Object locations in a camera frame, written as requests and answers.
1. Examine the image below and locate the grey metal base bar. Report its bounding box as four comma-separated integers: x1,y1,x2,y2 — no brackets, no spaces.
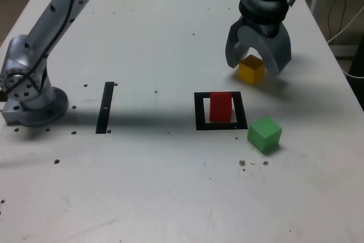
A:
329,44,359,59

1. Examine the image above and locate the black tape strip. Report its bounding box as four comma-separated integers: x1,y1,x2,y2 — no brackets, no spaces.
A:
95,81,115,134

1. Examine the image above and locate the thin black background cable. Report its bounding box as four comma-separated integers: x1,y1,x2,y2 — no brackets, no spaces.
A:
326,0,348,38

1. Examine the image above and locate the black tape square outline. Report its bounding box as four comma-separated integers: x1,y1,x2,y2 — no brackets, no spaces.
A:
193,91,249,131

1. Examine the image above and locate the yellow cube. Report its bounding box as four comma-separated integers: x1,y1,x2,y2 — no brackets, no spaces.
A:
238,54,266,85

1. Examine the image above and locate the red cube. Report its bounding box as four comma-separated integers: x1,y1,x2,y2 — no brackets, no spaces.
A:
209,91,234,122

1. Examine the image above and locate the green cube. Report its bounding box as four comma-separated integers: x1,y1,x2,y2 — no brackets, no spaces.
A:
246,115,283,155

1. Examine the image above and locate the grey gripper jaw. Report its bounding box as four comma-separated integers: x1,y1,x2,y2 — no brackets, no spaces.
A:
237,22,293,76
224,19,249,69

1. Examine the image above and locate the white background cable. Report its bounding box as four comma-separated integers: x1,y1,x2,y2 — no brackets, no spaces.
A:
326,5,364,44
342,66,364,79

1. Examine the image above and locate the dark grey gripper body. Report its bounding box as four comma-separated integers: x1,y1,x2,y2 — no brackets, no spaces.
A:
241,17,286,39

